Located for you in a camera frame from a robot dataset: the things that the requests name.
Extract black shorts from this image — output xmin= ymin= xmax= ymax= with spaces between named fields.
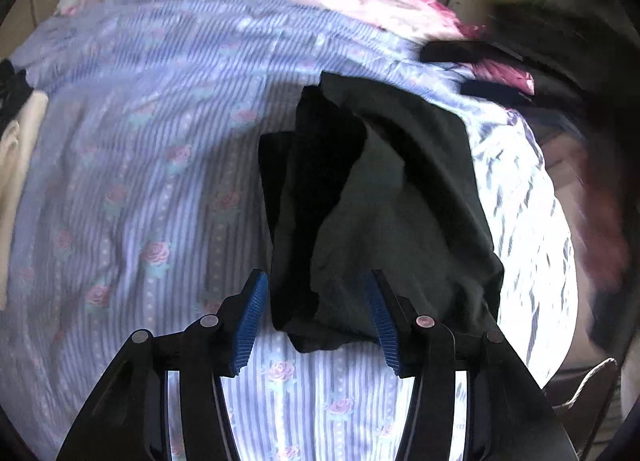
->
xmin=258 ymin=73 xmax=504 ymax=353

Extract blue striped floral bedsheet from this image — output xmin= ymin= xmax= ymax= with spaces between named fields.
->
xmin=1 ymin=0 xmax=578 ymax=460

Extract folded white garment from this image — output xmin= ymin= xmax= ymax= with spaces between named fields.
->
xmin=0 ymin=91 xmax=49 ymax=311

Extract folded black garment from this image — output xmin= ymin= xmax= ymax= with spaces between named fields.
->
xmin=0 ymin=59 xmax=34 ymax=135

